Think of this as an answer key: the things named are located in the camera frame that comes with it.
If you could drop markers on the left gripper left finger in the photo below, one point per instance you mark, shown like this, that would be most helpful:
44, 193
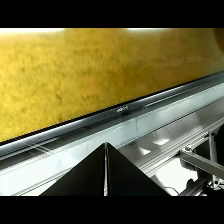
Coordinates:
86, 180

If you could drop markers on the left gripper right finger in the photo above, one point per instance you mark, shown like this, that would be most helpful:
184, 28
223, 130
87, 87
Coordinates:
128, 180

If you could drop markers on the silver frame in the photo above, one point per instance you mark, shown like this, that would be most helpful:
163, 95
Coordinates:
160, 123

